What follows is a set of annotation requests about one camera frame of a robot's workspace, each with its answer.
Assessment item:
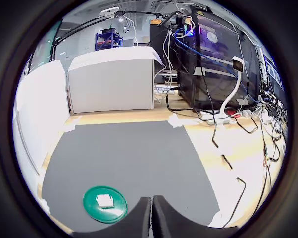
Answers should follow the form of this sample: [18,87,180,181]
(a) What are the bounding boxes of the white overhead camera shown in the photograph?
[99,7,120,18]

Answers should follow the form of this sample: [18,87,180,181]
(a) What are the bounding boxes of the long black camera cable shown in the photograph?
[211,109,247,228]

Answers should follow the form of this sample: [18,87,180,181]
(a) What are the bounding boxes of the white tape piece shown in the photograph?
[168,114,200,129]
[64,116,82,133]
[37,183,51,215]

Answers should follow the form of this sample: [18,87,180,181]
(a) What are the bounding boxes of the round green lid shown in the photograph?
[82,185,129,224]

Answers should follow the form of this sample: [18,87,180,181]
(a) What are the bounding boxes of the black computer tower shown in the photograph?
[175,8,262,111]

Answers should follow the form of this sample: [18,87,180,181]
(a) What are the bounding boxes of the white partition panel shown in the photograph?
[67,46,162,115]
[13,59,72,180]

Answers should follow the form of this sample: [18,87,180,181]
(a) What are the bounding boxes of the black monitor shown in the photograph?
[149,23,176,60]

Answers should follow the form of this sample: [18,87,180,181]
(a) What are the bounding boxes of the white gooseneck camera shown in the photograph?
[218,56,244,117]

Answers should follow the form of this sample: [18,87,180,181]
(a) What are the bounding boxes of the computer screen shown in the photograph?
[257,46,287,91]

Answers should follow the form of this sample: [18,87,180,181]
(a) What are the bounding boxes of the dark grey mat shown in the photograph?
[41,120,220,235]

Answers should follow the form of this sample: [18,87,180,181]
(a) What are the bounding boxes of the small white plastic terminal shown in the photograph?
[96,194,114,209]

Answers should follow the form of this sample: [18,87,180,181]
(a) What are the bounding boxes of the blue shelf rack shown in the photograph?
[95,27,123,52]

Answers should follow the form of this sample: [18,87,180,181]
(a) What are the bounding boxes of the blue and white box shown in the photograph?
[153,85,173,95]

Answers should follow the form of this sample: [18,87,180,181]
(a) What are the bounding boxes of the white power strip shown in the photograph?
[200,110,233,125]

